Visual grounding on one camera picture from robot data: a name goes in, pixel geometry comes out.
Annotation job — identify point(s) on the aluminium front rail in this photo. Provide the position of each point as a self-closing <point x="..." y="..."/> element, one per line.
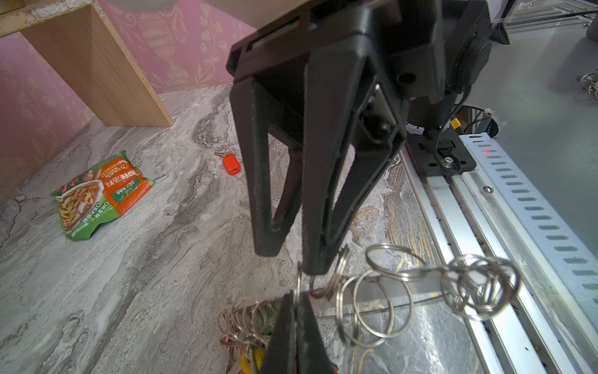
<point x="495" y="210"/>

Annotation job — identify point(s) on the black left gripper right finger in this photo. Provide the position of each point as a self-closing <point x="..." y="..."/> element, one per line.
<point x="311" y="354"/>

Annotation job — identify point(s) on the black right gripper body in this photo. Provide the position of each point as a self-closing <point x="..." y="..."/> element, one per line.
<point x="428" y="52"/>

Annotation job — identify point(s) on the wooden two-tier shelf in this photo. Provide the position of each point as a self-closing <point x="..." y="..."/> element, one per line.
<point x="80" y="43"/>

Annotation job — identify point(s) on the yellow key tag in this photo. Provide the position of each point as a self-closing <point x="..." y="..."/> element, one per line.
<point x="252" y="361"/>

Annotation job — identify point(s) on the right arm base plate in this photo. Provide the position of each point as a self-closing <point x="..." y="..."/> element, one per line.
<point x="435" y="154"/>

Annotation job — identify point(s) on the red key tag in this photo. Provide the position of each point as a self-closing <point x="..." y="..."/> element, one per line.
<point x="230" y="162"/>

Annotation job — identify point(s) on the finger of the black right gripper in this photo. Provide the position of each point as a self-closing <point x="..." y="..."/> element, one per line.
<point x="257" y="116"/>
<point x="354" y="125"/>

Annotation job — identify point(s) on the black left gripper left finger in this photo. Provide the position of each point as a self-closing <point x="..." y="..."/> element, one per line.
<point x="281" y="353"/>

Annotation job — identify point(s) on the green orange noodle packet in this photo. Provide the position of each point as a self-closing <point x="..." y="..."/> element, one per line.
<point x="101" y="194"/>

